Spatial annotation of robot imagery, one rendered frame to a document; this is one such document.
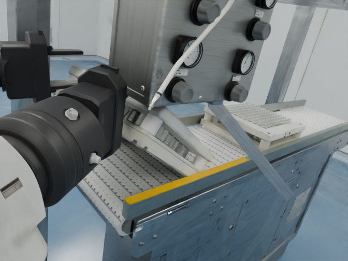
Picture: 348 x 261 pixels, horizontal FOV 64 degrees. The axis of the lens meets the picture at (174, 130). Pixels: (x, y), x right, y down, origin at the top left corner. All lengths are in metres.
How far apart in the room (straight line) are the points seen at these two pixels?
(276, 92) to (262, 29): 0.98
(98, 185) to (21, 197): 0.34
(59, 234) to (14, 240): 1.51
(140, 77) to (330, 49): 3.51
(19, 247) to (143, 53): 0.24
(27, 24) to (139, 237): 0.43
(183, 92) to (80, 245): 1.41
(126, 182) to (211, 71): 0.29
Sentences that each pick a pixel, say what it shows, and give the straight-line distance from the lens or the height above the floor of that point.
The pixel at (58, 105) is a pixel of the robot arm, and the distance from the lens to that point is 0.28.
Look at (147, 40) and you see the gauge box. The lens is 0.34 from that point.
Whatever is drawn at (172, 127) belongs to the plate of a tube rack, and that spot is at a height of 1.04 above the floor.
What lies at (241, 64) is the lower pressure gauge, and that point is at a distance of 0.43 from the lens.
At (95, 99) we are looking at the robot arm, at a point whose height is 1.11.
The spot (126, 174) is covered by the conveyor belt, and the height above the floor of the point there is 0.89.
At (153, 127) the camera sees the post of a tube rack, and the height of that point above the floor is 1.05.
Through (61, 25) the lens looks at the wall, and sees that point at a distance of 6.03.
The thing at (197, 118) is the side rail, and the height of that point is 0.91.
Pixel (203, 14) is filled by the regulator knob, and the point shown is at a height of 1.21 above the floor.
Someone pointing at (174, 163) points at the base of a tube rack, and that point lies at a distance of 0.48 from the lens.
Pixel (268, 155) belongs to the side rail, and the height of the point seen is 0.92.
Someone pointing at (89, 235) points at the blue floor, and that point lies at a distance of 1.72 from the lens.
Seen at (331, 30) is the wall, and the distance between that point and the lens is 3.81.
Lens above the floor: 1.20
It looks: 22 degrees down
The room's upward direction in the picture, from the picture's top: 11 degrees clockwise
